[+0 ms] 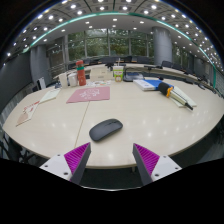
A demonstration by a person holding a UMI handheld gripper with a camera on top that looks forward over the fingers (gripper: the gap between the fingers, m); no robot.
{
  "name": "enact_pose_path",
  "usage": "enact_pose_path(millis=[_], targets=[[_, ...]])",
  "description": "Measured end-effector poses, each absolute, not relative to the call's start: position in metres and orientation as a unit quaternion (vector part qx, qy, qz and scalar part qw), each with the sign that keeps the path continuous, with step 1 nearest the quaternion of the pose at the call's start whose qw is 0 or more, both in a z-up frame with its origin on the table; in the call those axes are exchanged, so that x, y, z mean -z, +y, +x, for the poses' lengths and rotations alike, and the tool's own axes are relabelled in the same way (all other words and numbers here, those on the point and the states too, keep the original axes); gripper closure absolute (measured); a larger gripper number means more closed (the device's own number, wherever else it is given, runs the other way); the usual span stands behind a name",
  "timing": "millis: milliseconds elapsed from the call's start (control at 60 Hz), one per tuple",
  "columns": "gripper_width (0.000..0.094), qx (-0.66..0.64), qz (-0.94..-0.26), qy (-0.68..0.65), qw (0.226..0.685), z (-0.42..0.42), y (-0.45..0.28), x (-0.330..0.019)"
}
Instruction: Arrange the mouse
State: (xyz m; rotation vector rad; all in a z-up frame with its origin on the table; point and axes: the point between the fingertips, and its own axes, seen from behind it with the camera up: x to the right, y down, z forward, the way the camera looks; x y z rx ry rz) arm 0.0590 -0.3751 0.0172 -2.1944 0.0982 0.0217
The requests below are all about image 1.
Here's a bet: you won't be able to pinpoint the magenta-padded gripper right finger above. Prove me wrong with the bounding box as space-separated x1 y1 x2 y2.
132 143 183 187

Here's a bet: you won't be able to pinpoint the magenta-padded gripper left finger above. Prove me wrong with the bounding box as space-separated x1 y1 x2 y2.
39 142 92 186

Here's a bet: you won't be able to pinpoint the black computer mouse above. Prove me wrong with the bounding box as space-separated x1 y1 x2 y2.
88 118 124 142

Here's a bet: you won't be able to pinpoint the pink printed mouse pad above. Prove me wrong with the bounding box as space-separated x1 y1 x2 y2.
65 86 111 104

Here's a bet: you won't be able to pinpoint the red and white leaflet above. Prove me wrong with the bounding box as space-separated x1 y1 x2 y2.
15 100 41 127

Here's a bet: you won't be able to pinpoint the blue and white book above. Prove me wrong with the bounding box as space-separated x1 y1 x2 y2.
132 78 164 92

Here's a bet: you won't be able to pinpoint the white lidded mug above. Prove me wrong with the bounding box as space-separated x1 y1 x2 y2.
67 72 79 88

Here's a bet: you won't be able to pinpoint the white ribbed paper cup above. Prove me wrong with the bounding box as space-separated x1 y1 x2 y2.
58 73 69 88

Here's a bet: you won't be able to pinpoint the red bottle with green band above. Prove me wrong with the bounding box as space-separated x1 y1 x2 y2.
75 59 87 87

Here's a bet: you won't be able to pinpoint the beige cardboard box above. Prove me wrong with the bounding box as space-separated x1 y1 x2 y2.
89 67 114 82

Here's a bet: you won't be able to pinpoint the green white cup with straw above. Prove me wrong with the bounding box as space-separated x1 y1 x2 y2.
112 60 125 83

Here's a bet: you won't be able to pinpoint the dark office chairs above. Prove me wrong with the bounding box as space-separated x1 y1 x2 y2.
68 55 209 88

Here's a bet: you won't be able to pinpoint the ceiling lights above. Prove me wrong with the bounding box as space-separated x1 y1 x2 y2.
6 0 221 64

